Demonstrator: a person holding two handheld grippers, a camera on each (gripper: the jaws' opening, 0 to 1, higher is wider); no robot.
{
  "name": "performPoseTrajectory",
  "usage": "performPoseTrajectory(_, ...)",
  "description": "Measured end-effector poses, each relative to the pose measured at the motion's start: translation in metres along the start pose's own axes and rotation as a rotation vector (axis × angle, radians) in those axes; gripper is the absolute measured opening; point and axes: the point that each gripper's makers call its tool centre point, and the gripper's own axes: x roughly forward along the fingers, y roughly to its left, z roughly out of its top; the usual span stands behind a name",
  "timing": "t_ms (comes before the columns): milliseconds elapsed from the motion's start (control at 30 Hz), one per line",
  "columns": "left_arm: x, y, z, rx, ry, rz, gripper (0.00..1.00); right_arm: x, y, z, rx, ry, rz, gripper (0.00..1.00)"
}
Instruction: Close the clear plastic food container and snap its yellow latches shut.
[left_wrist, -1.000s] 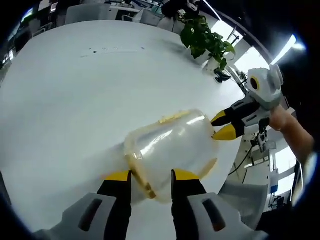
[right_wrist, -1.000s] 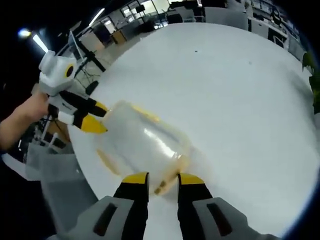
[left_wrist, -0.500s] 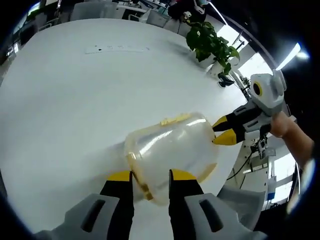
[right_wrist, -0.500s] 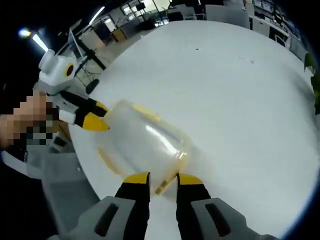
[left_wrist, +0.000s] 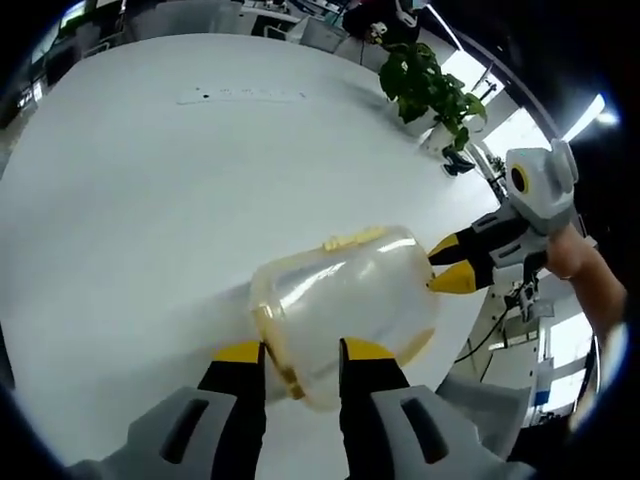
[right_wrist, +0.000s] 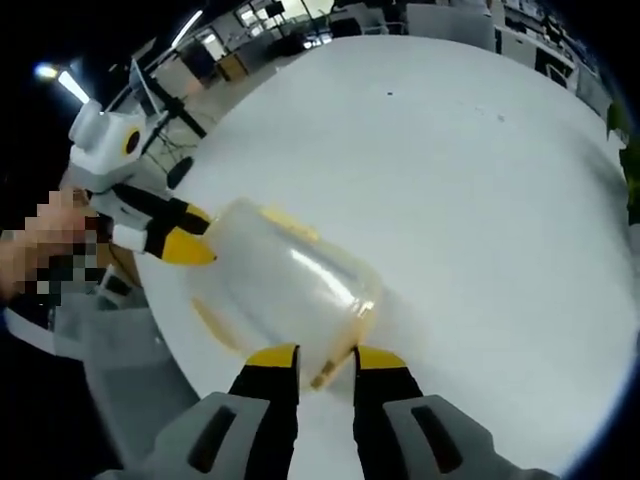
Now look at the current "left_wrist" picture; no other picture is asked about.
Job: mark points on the green potted plant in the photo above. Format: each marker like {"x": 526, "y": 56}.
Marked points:
{"x": 425, "y": 85}

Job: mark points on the small black object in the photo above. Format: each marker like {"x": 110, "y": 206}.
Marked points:
{"x": 457, "y": 164}

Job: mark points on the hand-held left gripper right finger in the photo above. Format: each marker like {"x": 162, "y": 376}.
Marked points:
{"x": 380, "y": 420}

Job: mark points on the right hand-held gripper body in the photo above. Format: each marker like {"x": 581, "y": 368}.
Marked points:
{"x": 547, "y": 190}

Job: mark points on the ceiling light strip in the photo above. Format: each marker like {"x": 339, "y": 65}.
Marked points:
{"x": 592, "y": 117}

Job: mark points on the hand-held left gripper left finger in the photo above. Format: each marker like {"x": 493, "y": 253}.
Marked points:
{"x": 235, "y": 415}

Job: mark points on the clear plastic buckle container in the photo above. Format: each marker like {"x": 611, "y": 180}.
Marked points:
{"x": 350, "y": 300}

